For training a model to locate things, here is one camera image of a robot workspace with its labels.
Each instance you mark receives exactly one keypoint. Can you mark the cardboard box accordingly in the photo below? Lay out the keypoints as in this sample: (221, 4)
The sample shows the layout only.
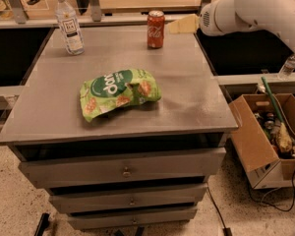
(263, 166)

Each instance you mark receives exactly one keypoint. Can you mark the grey drawer cabinet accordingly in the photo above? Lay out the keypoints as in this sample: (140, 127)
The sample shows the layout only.
(171, 146)

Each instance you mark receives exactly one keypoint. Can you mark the clear plastic water bottle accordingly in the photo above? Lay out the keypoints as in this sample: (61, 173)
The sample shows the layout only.
(70, 28)

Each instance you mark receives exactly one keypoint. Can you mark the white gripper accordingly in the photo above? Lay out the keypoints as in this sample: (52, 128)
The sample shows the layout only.
(207, 21)

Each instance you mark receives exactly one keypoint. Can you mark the black floor object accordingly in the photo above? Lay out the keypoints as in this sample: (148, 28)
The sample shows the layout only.
(42, 225)

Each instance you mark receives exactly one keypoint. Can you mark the red coke can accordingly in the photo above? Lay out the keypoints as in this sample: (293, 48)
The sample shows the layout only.
(155, 29)

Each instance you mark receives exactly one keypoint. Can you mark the top drawer knob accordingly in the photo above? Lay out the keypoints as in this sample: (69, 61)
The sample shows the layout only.
(126, 172)

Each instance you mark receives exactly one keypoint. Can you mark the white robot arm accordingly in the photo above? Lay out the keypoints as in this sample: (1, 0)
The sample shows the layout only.
(274, 16)

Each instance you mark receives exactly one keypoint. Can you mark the green chip bag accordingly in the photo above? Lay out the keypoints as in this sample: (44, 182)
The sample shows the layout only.
(123, 88)

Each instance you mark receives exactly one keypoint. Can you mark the green handled brush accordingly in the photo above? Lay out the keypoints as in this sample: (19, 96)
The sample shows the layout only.
(282, 137)

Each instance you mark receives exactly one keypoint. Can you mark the small clear plastic bottle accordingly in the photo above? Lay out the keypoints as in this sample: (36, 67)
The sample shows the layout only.
(287, 68)

